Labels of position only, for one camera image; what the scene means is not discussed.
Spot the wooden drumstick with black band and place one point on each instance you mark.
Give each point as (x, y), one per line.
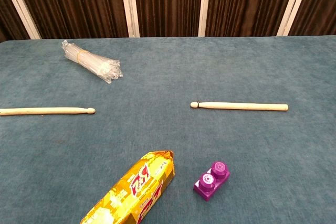
(236, 105)

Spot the plain wooden drumstick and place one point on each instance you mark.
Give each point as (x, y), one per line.
(47, 110)

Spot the purple two-stud toy brick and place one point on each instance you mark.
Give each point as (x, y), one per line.
(207, 190)

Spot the teal table cloth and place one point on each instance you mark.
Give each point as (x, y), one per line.
(168, 129)

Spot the bundle of clear wrapped straws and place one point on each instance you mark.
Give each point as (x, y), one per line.
(89, 60)

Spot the yellow biscuit packet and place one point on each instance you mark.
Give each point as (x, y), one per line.
(131, 192)

